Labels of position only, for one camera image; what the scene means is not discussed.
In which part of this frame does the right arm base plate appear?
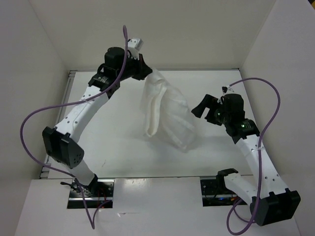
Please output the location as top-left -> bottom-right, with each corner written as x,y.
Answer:
200,177 -> 239,207

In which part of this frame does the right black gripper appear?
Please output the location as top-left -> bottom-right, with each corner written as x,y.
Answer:
191,93 -> 230,126

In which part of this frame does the white pleated skirt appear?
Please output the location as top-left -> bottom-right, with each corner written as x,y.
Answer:
140,69 -> 197,151

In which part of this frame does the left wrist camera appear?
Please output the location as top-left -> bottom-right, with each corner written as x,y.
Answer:
128,38 -> 144,52

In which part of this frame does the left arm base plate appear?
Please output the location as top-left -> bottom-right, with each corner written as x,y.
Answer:
61,179 -> 115,209

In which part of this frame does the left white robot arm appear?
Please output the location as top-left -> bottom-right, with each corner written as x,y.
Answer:
42,46 -> 152,197

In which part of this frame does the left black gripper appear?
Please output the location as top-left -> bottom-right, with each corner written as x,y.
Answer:
117,55 -> 151,82

